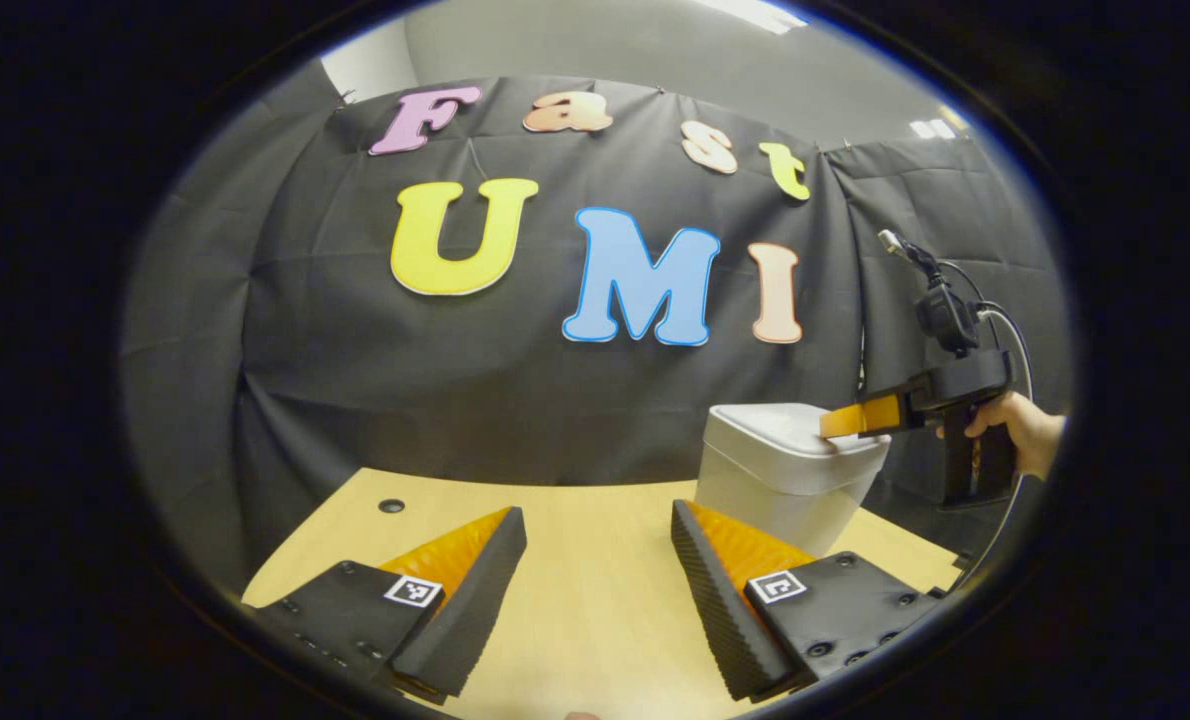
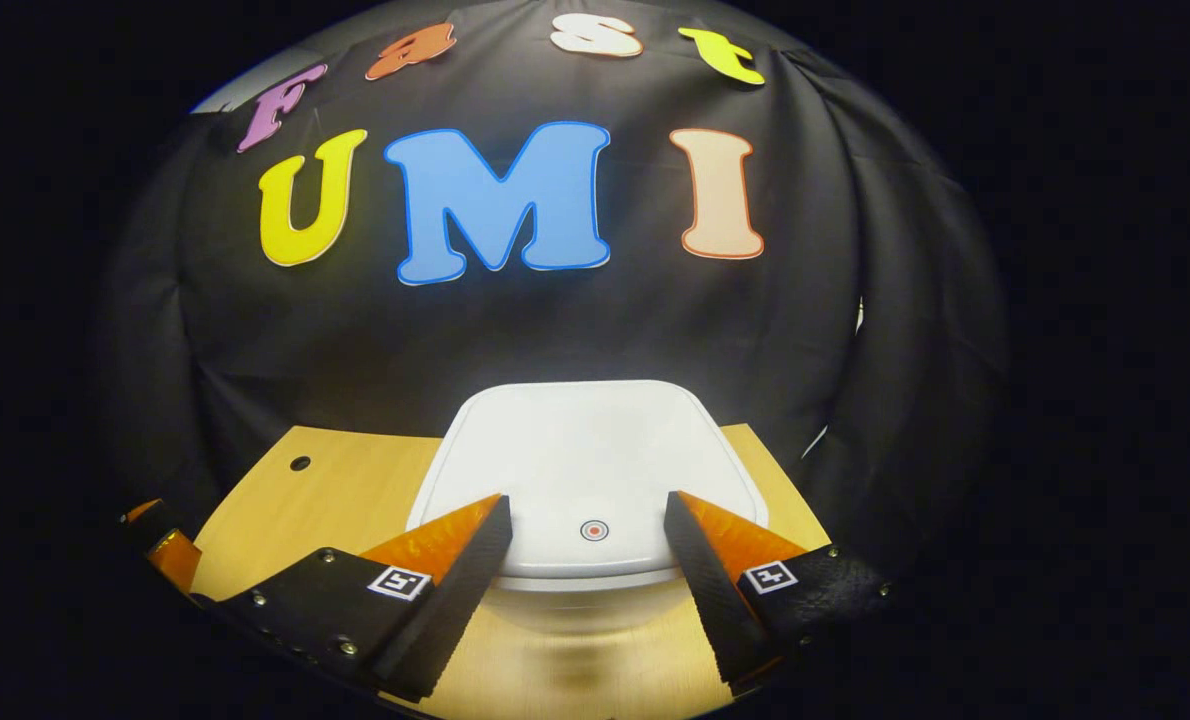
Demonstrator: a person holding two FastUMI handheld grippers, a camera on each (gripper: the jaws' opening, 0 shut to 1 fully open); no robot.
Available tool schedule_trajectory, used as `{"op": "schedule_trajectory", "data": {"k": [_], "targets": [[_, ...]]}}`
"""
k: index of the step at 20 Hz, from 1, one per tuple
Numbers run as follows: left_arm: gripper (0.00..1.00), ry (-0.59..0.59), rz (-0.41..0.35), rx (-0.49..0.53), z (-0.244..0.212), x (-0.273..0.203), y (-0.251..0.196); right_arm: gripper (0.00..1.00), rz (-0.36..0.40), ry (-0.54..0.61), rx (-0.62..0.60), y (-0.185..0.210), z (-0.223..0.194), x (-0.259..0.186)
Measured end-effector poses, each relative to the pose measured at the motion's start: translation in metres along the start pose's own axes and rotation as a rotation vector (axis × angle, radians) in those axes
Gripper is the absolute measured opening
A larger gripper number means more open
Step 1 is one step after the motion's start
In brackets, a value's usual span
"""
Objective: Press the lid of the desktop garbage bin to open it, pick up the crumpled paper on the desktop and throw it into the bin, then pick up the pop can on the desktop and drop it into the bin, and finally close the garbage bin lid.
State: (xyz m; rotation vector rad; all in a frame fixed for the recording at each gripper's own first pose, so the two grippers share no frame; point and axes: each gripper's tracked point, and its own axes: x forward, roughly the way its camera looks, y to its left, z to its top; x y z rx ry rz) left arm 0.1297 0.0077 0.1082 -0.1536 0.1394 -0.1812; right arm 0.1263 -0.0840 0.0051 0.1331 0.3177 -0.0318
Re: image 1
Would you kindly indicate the black desk grommet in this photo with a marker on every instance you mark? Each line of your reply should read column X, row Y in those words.
column 391, row 505

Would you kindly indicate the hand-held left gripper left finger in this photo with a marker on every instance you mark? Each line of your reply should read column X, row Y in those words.
column 475, row 600

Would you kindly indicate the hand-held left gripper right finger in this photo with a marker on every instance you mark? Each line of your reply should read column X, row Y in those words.
column 710, row 600

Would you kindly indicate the black backdrop cloth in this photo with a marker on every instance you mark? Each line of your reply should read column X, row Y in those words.
column 405, row 400

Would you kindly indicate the wooden desktop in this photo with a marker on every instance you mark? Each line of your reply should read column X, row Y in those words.
column 595, row 600

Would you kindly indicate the ceiling light panel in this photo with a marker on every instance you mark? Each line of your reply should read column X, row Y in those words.
column 755, row 12
column 933, row 126

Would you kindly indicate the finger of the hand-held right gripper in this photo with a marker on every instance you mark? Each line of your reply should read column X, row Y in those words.
column 860, row 418

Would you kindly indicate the white desktop garbage bin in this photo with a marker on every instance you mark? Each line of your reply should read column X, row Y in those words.
column 775, row 480

